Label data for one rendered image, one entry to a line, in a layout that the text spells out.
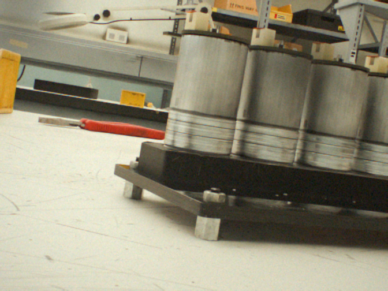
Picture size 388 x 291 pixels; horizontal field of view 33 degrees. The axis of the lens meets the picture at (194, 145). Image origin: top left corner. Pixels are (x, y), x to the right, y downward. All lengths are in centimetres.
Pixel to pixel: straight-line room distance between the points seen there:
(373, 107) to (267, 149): 6
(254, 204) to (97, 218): 5
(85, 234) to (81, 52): 241
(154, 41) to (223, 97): 454
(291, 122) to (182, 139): 4
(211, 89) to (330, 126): 5
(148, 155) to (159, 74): 237
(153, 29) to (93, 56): 222
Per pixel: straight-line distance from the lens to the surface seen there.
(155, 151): 22
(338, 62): 25
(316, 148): 25
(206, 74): 22
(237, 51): 22
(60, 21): 290
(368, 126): 27
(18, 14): 473
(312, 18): 458
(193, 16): 23
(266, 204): 20
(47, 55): 257
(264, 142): 24
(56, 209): 19
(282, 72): 24
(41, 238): 16
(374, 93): 27
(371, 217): 22
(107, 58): 258
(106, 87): 470
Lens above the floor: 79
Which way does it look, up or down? 3 degrees down
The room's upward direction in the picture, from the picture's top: 10 degrees clockwise
